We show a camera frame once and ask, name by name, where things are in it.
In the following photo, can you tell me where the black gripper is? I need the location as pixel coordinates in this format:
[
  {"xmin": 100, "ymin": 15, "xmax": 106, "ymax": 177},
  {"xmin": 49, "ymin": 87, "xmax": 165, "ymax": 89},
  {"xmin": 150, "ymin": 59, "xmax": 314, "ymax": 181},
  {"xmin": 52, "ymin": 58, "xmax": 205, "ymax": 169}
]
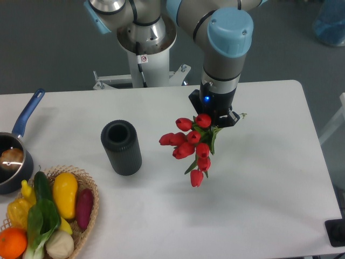
[{"xmin": 189, "ymin": 83, "xmax": 240, "ymax": 128}]

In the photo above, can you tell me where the red tulip bouquet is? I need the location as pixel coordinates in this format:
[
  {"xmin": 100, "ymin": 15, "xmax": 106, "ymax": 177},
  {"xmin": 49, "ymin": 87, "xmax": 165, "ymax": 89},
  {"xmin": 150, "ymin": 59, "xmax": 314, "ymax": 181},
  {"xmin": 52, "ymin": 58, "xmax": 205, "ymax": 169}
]
[{"xmin": 158, "ymin": 112, "xmax": 247, "ymax": 188}]

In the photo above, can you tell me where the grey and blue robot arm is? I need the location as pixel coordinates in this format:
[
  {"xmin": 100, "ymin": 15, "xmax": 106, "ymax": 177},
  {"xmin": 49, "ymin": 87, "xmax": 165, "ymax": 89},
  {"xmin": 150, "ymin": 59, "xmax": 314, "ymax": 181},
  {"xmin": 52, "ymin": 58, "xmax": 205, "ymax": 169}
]
[{"xmin": 84, "ymin": 1, "xmax": 261, "ymax": 128}]

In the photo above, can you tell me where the dark grey ribbed vase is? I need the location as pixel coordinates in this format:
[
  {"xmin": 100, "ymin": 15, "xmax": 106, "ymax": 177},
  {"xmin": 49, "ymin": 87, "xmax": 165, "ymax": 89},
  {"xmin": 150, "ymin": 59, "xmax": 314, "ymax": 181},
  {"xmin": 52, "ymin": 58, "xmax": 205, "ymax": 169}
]
[{"xmin": 101, "ymin": 120, "xmax": 142, "ymax": 176}]

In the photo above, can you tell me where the blue bag in background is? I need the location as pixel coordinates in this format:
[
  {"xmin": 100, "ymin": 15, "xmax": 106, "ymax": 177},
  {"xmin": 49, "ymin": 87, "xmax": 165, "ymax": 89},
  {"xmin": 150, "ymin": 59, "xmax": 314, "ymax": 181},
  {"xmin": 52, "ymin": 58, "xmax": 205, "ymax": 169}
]
[{"xmin": 313, "ymin": 0, "xmax": 344, "ymax": 47}]

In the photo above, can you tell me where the black device at table edge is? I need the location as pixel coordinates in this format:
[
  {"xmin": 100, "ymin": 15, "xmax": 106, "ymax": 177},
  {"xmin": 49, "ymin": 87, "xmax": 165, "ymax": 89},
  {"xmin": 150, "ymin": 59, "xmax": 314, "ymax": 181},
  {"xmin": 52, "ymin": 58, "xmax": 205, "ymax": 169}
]
[{"xmin": 325, "ymin": 219, "xmax": 344, "ymax": 247}]

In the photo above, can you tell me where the purple sweet potato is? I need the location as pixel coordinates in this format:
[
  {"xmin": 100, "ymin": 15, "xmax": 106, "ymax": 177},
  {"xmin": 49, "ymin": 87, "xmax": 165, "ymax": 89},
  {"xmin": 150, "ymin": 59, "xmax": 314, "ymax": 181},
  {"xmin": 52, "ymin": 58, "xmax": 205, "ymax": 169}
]
[{"xmin": 75, "ymin": 188, "xmax": 94, "ymax": 230}]

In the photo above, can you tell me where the yellow squash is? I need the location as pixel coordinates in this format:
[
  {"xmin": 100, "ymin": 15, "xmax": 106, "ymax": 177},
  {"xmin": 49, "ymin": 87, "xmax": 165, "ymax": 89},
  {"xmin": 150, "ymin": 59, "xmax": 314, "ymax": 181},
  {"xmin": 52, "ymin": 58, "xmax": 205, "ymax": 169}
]
[{"xmin": 53, "ymin": 172, "xmax": 78, "ymax": 220}]

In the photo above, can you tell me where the green cucumber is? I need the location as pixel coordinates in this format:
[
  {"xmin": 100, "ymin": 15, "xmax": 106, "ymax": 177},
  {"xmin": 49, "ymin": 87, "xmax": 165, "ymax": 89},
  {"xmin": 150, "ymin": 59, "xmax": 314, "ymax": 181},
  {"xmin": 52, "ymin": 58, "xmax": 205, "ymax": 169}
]
[{"xmin": 33, "ymin": 171, "xmax": 53, "ymax": 202}]

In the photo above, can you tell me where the beige garlic bulb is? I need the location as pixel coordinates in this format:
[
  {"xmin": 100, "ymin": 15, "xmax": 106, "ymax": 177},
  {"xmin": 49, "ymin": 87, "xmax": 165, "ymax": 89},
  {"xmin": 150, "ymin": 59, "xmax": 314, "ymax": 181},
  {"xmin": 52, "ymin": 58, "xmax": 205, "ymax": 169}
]
[{"xmin": 46, "ymin": 230, "xmax": 74, "ymax": 259}]

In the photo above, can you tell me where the green bok choy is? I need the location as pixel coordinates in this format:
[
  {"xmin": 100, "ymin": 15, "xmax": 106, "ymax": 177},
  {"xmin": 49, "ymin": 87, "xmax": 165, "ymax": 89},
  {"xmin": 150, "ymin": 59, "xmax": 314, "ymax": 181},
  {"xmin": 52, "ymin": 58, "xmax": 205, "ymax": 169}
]
[{"xmin": 23, "ymin": 199, "xmax": 61, "ymax": 258}]

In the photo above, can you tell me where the small yellow gourd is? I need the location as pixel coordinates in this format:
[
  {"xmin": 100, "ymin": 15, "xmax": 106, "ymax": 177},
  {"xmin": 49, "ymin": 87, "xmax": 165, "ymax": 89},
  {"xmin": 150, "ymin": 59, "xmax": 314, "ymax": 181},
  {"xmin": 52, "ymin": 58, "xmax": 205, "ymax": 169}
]
[{"xmin": 21, "ymin": 180, "xmax": 36, "ymax": 205}]

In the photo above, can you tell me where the brown food in saucepan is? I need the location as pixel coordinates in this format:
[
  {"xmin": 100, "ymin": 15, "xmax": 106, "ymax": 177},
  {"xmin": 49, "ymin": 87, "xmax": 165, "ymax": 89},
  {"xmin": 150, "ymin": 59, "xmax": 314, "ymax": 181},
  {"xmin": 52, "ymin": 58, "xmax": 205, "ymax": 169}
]
[{"xmin": 1, "ymin": 148, "xmax": 24, "ymax": 172}]

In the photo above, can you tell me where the yellow bell pepper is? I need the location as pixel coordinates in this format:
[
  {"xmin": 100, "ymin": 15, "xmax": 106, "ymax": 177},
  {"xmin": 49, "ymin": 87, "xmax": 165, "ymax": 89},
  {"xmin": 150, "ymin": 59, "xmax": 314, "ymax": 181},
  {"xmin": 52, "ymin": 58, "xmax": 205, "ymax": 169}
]
[{"xmin": 7, "ymin": 198, "xmax": 33, "ymax": 230}]

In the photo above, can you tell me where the orange fruit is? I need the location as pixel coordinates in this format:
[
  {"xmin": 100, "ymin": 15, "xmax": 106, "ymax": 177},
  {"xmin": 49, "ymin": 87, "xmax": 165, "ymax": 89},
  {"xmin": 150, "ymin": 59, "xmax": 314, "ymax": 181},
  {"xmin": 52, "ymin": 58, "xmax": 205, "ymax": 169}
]
[{"xmin": 1, "ymin": 227, "xmax": 27, "ymax": 258}]

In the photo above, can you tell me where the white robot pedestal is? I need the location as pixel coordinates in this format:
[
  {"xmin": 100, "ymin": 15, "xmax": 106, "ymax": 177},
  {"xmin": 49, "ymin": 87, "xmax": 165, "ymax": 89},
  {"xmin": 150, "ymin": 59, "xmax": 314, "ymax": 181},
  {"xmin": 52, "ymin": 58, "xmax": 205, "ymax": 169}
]
[{"xmin": 93, "ymin": 14, "xmax": 191, "ymax": 90}]

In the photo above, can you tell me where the black cable on pedestal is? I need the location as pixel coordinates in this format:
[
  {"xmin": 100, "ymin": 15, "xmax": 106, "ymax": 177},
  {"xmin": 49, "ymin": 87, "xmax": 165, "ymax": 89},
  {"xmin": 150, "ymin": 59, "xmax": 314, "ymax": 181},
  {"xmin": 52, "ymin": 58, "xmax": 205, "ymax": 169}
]
[{"xmin": 135, "ymin": 42, "xmax": 148, "ymax": 88}]

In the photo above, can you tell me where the blue handled saucepan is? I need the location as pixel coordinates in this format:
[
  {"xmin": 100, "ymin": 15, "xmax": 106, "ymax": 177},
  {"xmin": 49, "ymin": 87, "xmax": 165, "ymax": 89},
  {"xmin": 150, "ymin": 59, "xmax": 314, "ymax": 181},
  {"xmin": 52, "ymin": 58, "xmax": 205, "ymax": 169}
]
[{"xmin": 1, "ymin": 88, "xmax": 45, "ymax": 195}]

